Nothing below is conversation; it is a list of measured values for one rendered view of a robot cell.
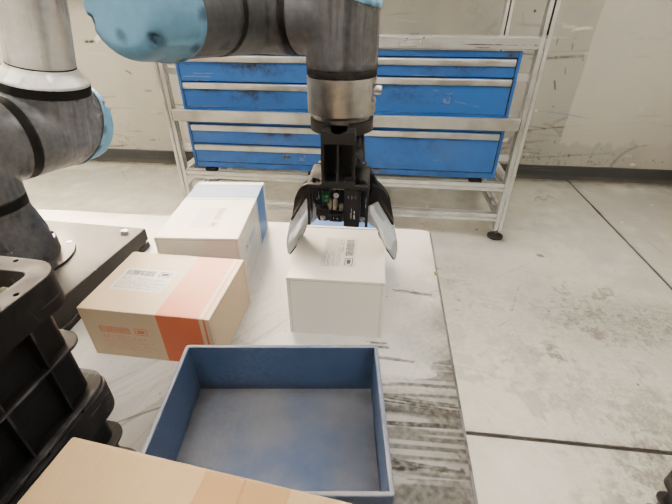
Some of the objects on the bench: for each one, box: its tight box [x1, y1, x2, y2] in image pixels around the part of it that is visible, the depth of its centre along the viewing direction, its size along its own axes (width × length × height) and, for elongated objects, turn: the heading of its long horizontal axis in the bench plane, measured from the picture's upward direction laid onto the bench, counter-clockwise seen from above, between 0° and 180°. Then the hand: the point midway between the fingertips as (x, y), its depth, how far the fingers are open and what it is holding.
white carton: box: [154, 182, 268, 284], centre depth 67 cm, size 20×12×9 cm, turn 178°
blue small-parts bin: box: [141, 345, 395, 504], centre depth 37 cm, size 20×15×7 cm
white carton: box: [286, 207, 385, 338], centre depth 58 cm, size 20×12×9 cm, turn 175°
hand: (341, 254), depth 57 cm, fingers closed on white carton, 14 cm apart
